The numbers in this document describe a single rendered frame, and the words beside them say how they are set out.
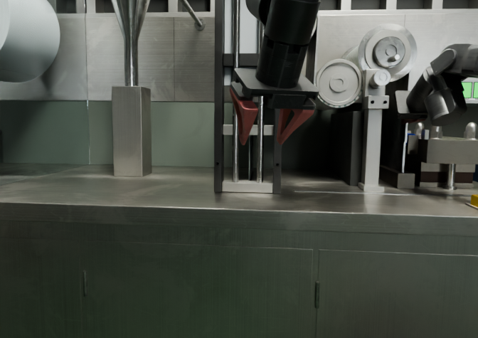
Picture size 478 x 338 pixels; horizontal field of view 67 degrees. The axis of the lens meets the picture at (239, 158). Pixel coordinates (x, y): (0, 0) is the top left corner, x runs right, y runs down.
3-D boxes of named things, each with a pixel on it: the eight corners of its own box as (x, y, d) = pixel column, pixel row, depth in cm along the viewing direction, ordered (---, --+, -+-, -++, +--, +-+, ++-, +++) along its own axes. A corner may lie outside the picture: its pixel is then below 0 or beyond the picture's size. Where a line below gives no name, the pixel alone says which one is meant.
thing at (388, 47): (398, 30, 90) (410, 58, 90) (395, 33, 92) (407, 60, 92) (370, 44, 90) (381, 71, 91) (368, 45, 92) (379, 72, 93)
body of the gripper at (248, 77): (230, 80, 49) (240, 25, 45) (296, 83, 53) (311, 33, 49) (245, 102, 44) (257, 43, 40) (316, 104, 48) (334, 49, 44)
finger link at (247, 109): (221, 130, 54) (231, 71, 49) (265, 130, 56) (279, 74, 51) (233, 156, 49) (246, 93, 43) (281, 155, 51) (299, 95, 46)
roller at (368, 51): (363, 75, 93) (365, 29, 92) (343, 85, 119) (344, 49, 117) (410, 75, 92) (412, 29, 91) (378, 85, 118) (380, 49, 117)
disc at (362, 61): (356, 82, 94) (359, 23, 92) (356, 82, 94) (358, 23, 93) (415, 82, 92) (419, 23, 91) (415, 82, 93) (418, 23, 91)
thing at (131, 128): (101, 177, 106) (95, -25, 100) (120, 171, 120) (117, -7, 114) (147, 178, 105) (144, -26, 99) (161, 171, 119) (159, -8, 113)
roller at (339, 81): (315, 105, 95) (316, 58, 94) (305, 108, 120) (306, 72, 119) (361, 105, 94) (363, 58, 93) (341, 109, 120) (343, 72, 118)
